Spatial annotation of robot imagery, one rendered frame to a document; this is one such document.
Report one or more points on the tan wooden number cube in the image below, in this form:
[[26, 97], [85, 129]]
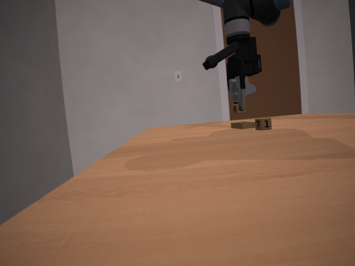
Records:
[[237, 109], [263, 123]]

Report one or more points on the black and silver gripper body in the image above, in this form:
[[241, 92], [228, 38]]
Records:
[[248, 46]]

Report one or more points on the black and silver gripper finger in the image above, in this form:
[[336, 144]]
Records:
[[232, 89], [244, 88]]

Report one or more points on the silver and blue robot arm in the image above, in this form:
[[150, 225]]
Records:
[[234, 10]]

